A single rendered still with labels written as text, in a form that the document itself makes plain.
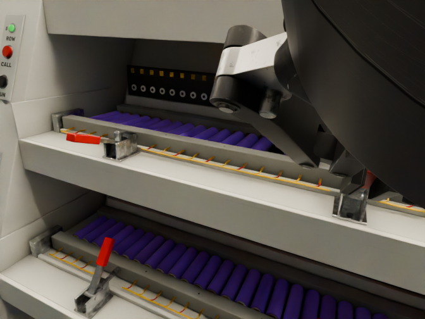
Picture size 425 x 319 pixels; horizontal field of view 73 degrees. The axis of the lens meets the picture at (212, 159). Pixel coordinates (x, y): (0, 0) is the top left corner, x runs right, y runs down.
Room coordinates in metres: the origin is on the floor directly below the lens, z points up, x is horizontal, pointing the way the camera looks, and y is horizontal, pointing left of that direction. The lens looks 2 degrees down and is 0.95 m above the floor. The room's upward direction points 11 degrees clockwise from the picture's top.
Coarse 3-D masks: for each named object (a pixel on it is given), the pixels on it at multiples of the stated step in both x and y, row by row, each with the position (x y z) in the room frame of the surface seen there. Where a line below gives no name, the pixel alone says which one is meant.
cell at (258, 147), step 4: (264, 136) 0.41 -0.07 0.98; (260, 140) 0.39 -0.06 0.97; (264, 140) 0.39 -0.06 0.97; (268, 140) 0.40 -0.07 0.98; (256, 144) 0.37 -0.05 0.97; (260, 144) 0.37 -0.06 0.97; (264, 144) 0.38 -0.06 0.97; (268, 144) 0.39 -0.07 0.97; (252, 148) 0.36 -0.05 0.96; (256, 148) 0.36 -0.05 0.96; (260, 148) 0.36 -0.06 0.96; (264, 148) 0.37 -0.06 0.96; (268, 148) 0.39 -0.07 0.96
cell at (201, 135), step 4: (208, 128) 0.43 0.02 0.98; (212, 128) 0.43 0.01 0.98; (216, 128) 0.44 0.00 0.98; (204, 132) 0.41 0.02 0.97; (208, 132) 0.41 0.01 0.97; (212, 132) 0.42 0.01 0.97; (216, 132) 0.43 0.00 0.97; (196, 136) 0.39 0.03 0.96; (200, 136) 0.39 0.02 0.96; (204, 136) 0.40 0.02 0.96; (208, 136) 0.41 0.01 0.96
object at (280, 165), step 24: (72, 120) 0.43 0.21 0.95; (96, 120) 0.42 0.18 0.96; (144, 144) 0.39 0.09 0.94; (168, 144) 0.37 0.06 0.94; (192, 144) 0.36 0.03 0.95; (216, 144) 0.35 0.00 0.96; (240, 168) 0.32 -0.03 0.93; (264, 168) 0.33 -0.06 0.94; (288, 168) 0.31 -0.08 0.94; (312, 168) 0.30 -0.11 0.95
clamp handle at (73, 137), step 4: (116, 132) 0.35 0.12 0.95; (68, 136) 0.29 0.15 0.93; (72, 136) 0.29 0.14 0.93; (76, 136) 0.29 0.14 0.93; (80, 136) 0.29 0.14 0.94; (84, 136) 0.30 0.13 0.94; (88, 136) 0.30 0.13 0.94; (92, 136) 0.31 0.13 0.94; (116, 136) 0.35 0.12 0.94; (120, 136) 0.35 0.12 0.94; (68, 140) 0.29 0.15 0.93; (72, 140) 0.29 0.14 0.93; (76, 140) 0.29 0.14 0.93; (80, 140) 0.29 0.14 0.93; (84, 140) 0.30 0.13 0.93; (88, 140) 0.30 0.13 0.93; (92, 140) 0.31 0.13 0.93; (96, 140) 0.31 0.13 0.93; (100, 140) 0.32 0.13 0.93; (104, 140) 0.33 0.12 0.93; (108, 140) 0.33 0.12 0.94; (112, 140) 0.35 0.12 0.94; (116, 140) 0.35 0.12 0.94; (120, 140) 0.35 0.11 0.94
